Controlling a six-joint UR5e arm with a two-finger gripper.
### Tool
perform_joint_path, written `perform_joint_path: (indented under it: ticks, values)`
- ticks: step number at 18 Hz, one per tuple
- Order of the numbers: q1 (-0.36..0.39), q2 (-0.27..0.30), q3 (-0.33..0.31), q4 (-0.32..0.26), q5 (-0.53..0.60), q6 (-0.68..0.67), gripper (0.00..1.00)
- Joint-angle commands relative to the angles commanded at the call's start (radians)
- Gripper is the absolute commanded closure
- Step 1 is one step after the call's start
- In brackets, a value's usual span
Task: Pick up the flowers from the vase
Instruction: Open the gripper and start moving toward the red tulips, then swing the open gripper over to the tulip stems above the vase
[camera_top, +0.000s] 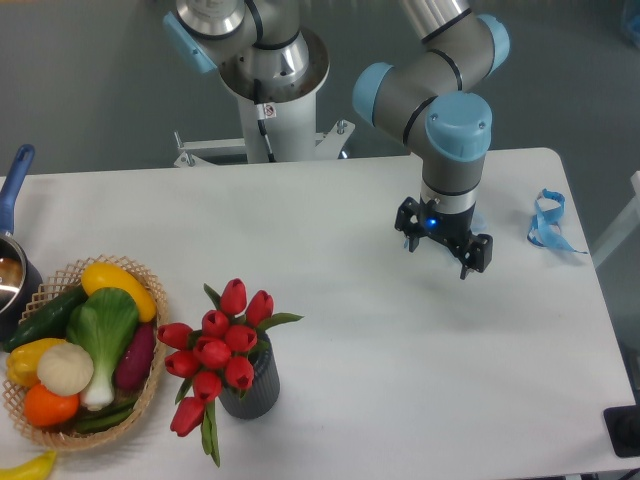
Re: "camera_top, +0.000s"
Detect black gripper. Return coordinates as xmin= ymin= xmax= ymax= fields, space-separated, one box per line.
xmin=394 ymin=197 xmax=493 ymax=280

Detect red tulip bouquet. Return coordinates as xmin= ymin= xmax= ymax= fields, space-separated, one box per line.
xmin=157 ymin=278 xmax=302 ymax=465

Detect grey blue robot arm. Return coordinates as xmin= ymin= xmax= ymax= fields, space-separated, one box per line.
xmin=163 ymin=1 xmax=510 ymax=273

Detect dark grey ribbed vase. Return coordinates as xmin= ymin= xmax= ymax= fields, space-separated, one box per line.
xmin=219 ymin=332 xmax=280 ymax=420

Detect black device at edge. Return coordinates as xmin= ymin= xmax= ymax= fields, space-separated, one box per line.
xmin=603 ymin=405 xmax=639 ymax=458

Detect purple sweet potato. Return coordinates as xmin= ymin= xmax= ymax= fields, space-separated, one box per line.
xmin=114 ymin=323 xmax=155 ymax=391

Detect green bok choy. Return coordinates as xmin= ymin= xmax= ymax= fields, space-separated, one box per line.
xmin=66 ymin=288 xmax=139 ymax=411

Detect woven wicker basket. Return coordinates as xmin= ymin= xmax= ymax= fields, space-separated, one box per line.
xmin=3 ymin=255 xmax=169 ymax=452

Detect green bean pods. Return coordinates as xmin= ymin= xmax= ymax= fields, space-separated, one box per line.
xmin=74 ymin=398 xmax=137 ymax=435

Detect white garlic bulb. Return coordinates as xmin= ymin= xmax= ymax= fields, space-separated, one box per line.
xmin=37 ymin=343 xmax=94 ymax=396

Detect green cucumber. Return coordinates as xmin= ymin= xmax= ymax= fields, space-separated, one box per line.
xmin=3 ymin=286 xmax=87 ymax=353

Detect orange fruit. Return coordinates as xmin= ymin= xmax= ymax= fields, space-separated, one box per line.
xmin=24 ymin=384 xmax=80 ymax=427

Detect yellow bell pepper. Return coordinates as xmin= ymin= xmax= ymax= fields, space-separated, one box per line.
xmin=6 ymin=338 xmax=65 ymax=388

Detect yellow banana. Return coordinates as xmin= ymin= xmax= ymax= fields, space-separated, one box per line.
xmin=0 ymin=450 xmax=57 ymax=480

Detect blue ribbon strap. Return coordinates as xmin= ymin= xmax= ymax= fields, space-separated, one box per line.
xmin=526 ymin=187 xmax=589 ymax=256

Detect white furniture frame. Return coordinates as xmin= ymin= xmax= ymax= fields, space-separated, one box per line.
xmin=591 ymin=171 xmax=639 ymax=269

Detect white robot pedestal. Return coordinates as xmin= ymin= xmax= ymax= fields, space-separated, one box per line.
xmin=174 ymin=28 xmax=355 ymax=167

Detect blue handled saucepan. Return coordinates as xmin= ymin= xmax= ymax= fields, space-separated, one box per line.
xmin=1 ymin=144 xmax=42 ymax=342

